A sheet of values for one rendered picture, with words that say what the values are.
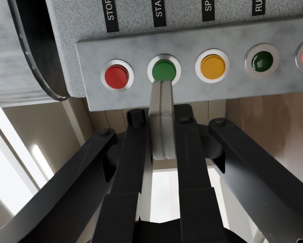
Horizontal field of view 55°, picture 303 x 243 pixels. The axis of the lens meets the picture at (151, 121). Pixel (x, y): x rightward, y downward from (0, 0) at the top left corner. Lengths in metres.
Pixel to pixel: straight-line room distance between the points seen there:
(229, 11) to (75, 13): 0.16
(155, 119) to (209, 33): 0.17
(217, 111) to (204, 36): 8.42
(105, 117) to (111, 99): 8.44
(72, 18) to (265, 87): 0.22
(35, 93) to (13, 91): 0.03
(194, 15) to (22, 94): 0.24
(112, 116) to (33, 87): 8.35
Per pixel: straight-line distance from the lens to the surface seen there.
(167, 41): 0.31
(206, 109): 8.60
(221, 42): 0.32
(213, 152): 0.16
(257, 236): 0.97
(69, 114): 7.20
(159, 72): 0.31
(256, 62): 0.32
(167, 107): 0.17
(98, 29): 0.33
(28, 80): 0.39
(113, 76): 0.32
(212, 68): 0.31
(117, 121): 8.83
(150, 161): 0.15
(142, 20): 0.33
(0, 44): 0.38
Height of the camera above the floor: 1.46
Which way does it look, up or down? 5 degrees up
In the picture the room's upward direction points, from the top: 95 degrees counter-clockwise
